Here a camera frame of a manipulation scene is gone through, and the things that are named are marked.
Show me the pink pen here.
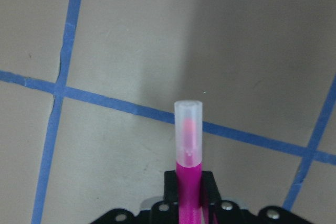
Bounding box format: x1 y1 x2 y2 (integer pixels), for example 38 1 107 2
174 100 203 223

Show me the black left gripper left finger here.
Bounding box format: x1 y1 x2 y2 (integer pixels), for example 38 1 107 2
164 170 179 205

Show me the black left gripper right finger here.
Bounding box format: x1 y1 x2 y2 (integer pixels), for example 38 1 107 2
201 171 222 206

